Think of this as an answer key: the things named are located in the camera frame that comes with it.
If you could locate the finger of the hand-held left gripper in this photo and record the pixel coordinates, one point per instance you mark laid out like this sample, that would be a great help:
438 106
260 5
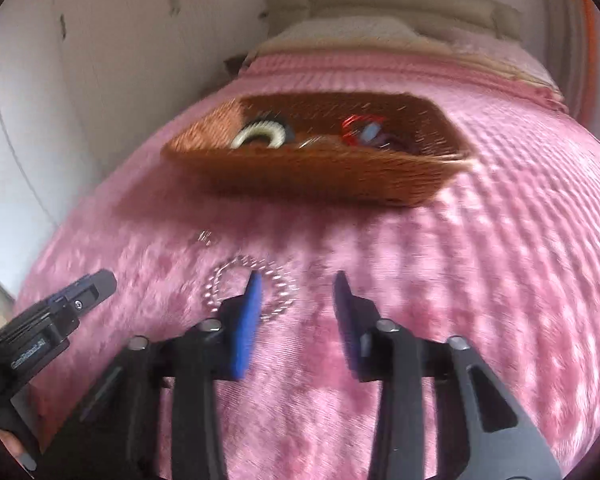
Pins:
90 290

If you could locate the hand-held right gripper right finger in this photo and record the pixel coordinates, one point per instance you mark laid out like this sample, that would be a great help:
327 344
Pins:
347 330

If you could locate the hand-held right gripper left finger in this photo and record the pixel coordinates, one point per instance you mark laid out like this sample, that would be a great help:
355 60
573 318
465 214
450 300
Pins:
245 330

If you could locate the brown wicker basket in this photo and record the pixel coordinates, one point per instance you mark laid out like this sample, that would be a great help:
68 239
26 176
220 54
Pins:
305 175

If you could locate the white curved hair clip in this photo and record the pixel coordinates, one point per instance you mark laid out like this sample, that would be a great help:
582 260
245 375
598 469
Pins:
257 135

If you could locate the person's left hand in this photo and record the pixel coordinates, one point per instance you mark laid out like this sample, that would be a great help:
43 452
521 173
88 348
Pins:
7 442

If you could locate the white wardrobe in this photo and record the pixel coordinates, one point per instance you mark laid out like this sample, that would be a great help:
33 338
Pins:
105 85

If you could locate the floral white pillow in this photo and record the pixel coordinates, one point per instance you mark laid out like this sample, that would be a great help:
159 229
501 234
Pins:
345 30

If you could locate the pink checked pillow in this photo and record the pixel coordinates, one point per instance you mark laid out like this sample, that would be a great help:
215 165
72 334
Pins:
475 45

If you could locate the grey and orange curtain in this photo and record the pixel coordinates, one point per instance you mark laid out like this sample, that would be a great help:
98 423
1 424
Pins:
575 35

